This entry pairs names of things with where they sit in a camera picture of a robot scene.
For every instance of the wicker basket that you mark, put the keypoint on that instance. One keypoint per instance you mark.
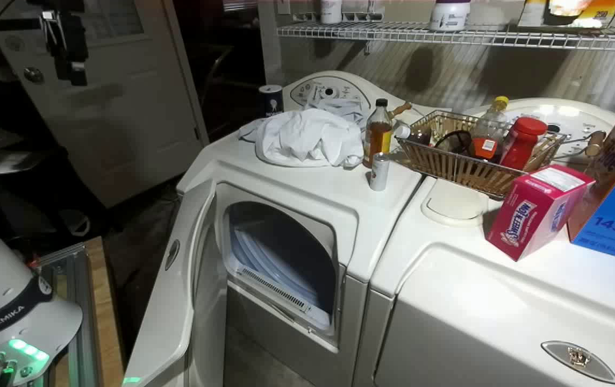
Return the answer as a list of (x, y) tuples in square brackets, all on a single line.
[(458, 167)]

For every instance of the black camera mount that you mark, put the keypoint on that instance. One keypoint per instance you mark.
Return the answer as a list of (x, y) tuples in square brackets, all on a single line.
[(63, 38)]

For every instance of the pink cardboard box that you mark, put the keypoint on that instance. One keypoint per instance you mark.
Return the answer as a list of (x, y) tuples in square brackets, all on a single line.
[(534, 211)]

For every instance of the crumpled white cloth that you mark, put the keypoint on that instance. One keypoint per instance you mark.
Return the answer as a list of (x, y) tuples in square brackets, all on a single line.
[(304, 136)]

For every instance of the white room door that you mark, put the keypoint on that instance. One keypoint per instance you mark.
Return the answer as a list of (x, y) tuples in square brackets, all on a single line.
[(115, 100)]

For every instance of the wooden robot platform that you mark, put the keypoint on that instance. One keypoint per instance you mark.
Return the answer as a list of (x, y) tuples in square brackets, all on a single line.
[(106, 308)]

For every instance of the aluminium rail frame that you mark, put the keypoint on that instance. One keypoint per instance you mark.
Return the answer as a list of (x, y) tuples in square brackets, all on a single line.
[(73, 314)]

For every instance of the red jar with red lid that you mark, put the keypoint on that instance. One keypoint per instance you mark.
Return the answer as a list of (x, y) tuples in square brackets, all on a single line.
[(523, 143)]

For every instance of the orange box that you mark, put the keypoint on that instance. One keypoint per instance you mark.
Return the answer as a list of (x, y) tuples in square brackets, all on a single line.
[(584, 10)]

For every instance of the bottle with yellow cap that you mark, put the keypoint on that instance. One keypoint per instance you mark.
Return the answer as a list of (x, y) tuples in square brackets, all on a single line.
[(490, 136)]

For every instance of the dark cylindrical canister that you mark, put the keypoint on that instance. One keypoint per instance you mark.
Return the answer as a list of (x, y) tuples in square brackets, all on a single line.
[(270, 100)]

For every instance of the laundry inside dryer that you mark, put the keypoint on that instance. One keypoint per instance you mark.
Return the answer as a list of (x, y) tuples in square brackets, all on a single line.
[(272, 270)]

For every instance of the white plastic bottle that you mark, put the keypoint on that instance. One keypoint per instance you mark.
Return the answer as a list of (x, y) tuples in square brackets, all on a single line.
[(333, 8)]

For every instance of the white dryer door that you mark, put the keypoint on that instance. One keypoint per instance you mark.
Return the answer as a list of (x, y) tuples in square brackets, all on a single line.
[(179, 286)]

